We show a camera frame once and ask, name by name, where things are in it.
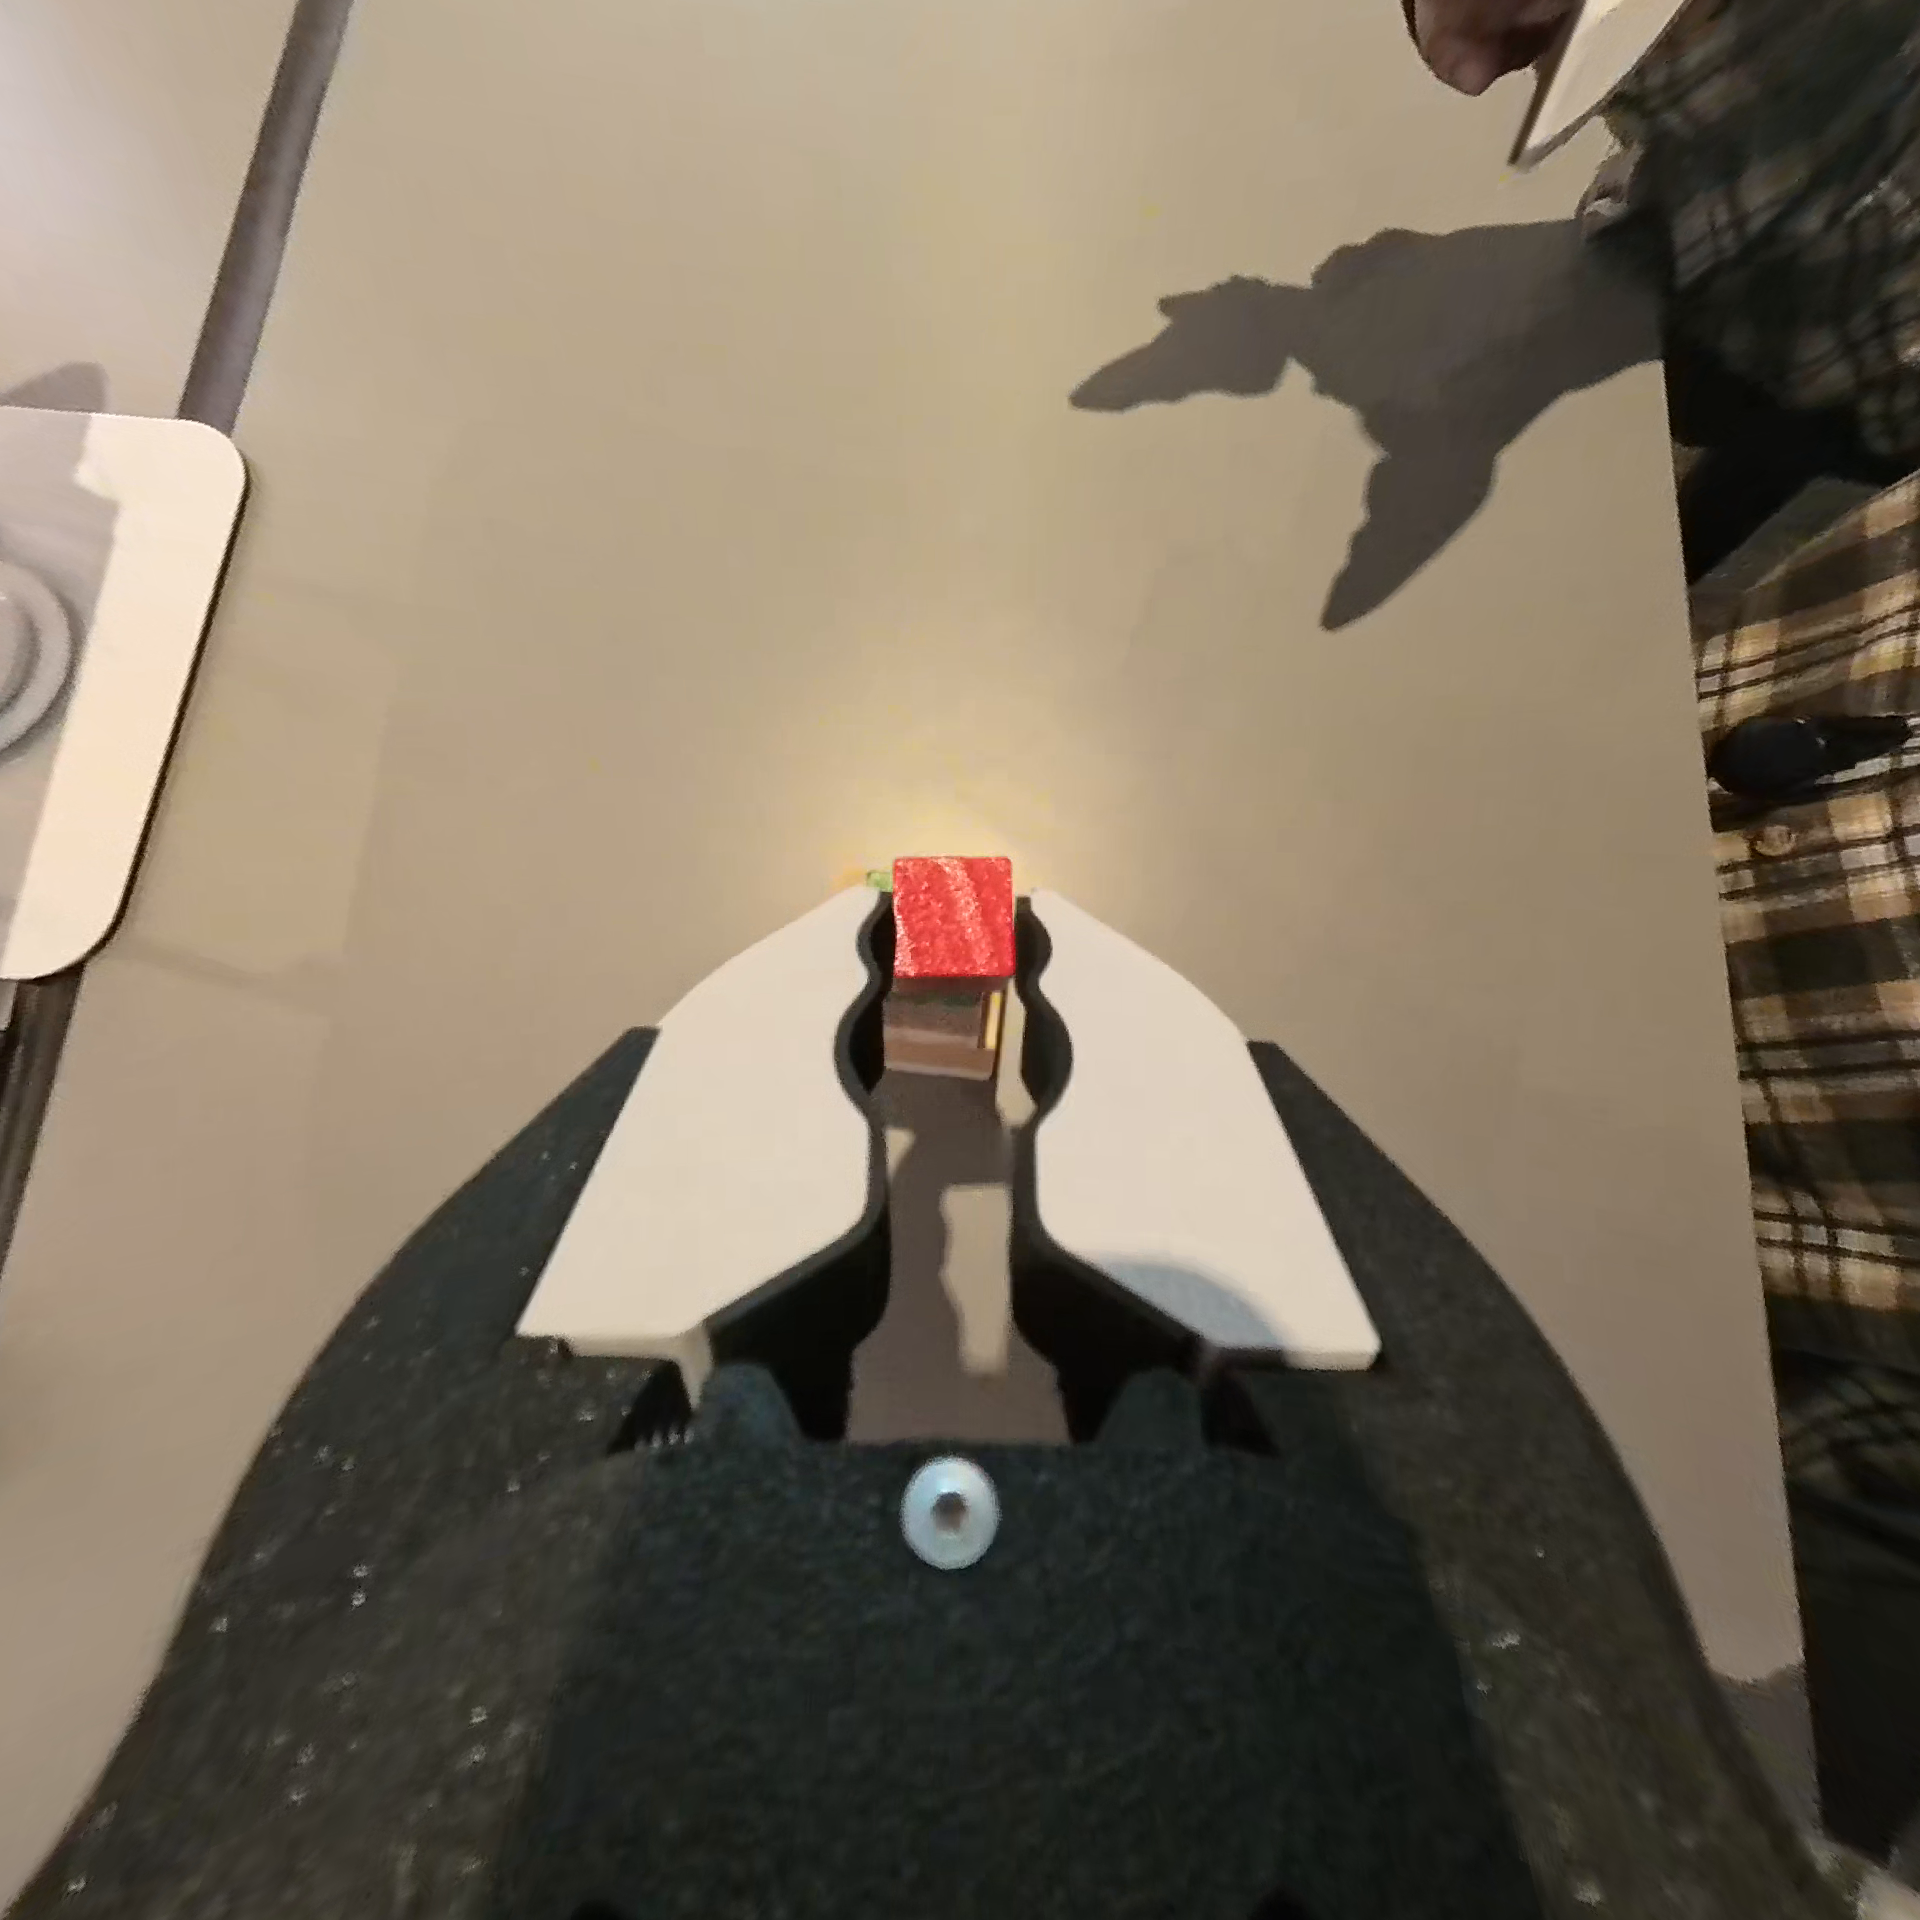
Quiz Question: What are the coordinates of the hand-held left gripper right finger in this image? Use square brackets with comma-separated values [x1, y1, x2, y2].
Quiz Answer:
[1013, 886, 1383, 1374]

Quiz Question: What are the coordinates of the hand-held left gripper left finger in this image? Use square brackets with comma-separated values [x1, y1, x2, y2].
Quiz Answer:
[514, 885, 888, 1396]

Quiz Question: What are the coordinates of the medium wooden cube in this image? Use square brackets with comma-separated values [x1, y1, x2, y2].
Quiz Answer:
[883, 990, 1003, 1080]

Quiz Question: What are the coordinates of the red wooden cube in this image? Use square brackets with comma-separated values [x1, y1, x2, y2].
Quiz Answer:
[889, 854, 1019, 990]

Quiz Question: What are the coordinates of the person's right hand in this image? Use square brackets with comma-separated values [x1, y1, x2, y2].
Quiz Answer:
[1410, 0, 1569, 99]

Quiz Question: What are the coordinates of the person's plaid shirt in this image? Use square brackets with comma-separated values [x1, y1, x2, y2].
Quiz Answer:
[1687, 480, 1920, 1863]

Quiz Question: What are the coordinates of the small black clip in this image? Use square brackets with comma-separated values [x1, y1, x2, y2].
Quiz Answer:
[1717, 717, 1913, 797]

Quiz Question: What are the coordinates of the white display stand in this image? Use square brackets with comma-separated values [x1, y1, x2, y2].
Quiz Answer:
[0, 405, 249, 986]

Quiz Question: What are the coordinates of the black desk cable channel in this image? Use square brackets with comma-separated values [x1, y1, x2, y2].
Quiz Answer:
[181, 0, 355, 430]

